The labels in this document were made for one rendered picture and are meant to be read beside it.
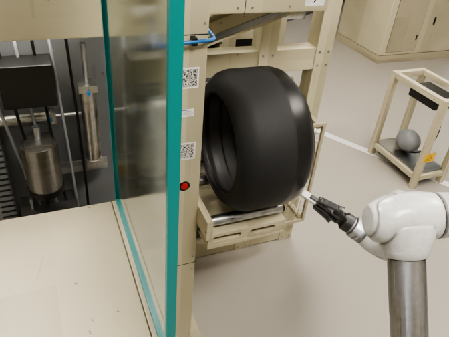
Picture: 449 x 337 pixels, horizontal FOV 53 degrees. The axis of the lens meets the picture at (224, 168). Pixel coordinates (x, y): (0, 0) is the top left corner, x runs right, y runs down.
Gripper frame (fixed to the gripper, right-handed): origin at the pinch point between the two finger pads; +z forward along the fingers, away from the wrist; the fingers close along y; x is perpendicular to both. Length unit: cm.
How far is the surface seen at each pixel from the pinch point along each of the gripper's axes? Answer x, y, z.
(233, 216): -18.7, 14.9, 20.7
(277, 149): -6.1, -23.5, 21.9
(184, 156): -20, -6, 49
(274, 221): -8.3, 18.1, 4.4
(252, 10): 36, -32, 59
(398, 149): 189, 144, -76
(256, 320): -24, 99, -25
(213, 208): -11.6, 34.4, 29.6
